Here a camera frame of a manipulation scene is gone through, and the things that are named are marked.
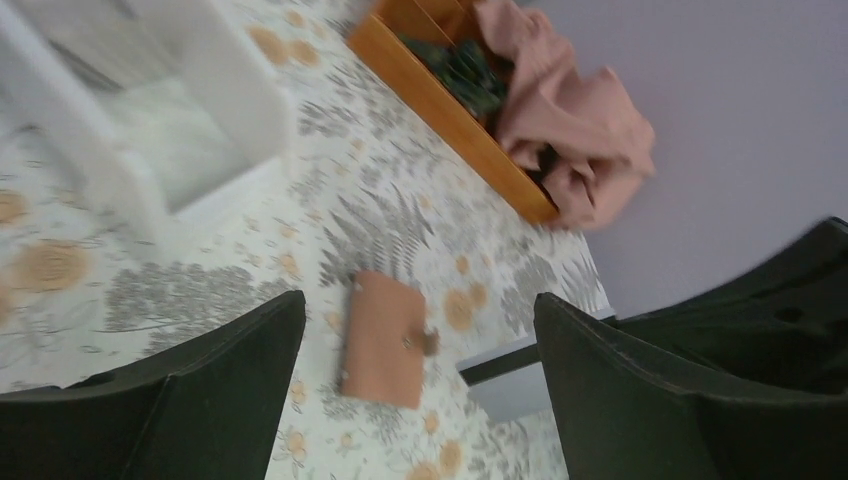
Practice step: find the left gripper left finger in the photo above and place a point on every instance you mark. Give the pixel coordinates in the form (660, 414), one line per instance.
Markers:
(208, 408)

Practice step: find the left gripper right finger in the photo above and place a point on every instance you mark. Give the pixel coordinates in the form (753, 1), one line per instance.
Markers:
(745, 381)

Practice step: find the tan leather card holder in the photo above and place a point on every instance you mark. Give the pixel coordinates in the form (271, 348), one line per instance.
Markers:
(387, 342)

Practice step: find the white plastic card box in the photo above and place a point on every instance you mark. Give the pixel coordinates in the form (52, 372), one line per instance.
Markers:
(167, 112)

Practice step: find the floral table mat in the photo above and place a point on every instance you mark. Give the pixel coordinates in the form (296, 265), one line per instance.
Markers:
(377, 189)

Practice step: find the pink cloth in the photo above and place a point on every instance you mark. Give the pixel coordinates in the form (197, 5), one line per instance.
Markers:
(603, 144)

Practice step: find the orange wooden tray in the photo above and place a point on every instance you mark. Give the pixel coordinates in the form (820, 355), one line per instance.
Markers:
(376, 40)

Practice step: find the dark green items in tray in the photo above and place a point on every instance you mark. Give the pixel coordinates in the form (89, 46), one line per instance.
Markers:
(464, 72)

